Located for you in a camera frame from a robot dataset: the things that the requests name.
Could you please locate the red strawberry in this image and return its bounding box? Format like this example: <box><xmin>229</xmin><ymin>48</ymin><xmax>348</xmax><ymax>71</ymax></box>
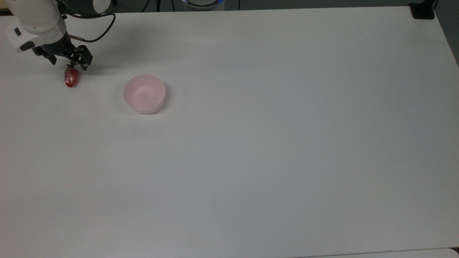
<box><xmin>64</xmin><ymin>62</ymin><xmax>80</xmax><ymax>88</ymax></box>

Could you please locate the pink plastic bowl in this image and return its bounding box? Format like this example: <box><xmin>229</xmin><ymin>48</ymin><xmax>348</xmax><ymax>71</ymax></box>
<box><xmin>123</xmin><ymin>74</ymin><xmax>166</xmax><ymax>114</ymax></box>

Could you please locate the black table edge clamp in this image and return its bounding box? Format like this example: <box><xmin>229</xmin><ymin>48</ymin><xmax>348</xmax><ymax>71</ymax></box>
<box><xmin>408</xmin><ymin>0</ymin><xmax>437</xmax><ymax>20</ymax></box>

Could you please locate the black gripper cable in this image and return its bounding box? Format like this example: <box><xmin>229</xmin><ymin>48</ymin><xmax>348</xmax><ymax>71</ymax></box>
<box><xmin>57</xmin><ymin>11</ymin><xmax>117</xmax><ymax>43</ymax></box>

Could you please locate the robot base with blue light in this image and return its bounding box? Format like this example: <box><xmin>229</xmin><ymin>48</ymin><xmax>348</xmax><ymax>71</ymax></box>
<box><xmin>182</xmin><ymin>0</ymin><xmax>227</xmax><ymax>8</ymax></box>

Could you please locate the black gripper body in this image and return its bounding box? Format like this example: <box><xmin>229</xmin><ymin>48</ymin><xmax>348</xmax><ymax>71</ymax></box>
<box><xmin>32</xmin><ymin>33</ymin><xmax>81</xmax><ymax>60</ymax></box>

